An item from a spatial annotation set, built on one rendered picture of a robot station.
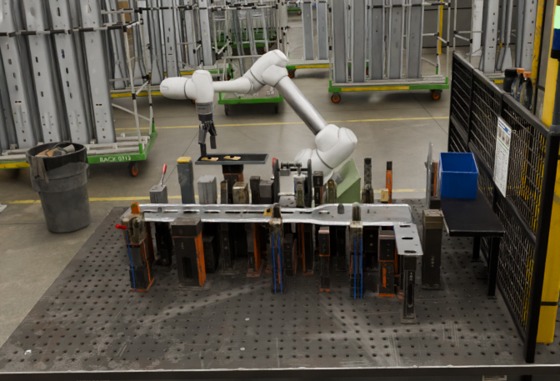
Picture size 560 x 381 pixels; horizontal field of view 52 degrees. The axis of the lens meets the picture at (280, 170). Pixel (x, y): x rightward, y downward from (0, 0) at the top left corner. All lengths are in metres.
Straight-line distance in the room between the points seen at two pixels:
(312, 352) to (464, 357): 0.56
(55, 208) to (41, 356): 2.89
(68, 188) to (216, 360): 3.19
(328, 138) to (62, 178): 2.66
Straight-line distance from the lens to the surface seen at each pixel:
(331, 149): 3.25
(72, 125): 6.90
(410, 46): 9.83
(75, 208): 5.29
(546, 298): 2.36
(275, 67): 3.29
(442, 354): 2.32
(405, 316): 2.47
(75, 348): 2.50
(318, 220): 2.60
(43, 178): 5.19
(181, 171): 3.06
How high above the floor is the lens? 2.06
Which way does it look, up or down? 19 degrees down
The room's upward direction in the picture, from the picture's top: 3 degrees counter-clockwise
